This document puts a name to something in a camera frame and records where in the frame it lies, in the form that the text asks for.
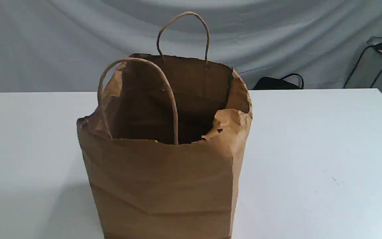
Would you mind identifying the brown paper bag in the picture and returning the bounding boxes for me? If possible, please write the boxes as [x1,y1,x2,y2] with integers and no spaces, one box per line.
[76,12,253,239]

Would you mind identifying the black bag on floor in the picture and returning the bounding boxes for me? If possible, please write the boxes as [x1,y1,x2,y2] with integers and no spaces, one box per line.
[253,73,305,90]

